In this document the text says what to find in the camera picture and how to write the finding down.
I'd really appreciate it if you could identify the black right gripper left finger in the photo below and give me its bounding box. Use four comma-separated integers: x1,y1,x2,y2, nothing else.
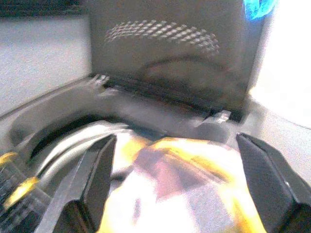
59,133,118,233

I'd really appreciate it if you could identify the yellow washer panel sticker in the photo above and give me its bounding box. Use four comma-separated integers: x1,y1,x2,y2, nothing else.
2,176,40,211
0,152,18,167

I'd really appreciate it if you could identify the steel washer drum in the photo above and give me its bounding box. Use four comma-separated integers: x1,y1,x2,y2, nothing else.
29,120,137,185

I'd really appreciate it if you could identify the grey top-load washing machine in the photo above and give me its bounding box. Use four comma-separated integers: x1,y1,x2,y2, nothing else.
0,72,311,233

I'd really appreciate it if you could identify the dark tinted washer lid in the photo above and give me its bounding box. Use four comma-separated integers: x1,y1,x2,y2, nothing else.
87,0,269,123

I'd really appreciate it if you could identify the yellow grey plaid cloth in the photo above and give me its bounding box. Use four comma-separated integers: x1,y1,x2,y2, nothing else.
97,134,268,233

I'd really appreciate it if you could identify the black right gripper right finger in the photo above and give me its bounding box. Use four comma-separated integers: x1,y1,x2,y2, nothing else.
235,132,311,233

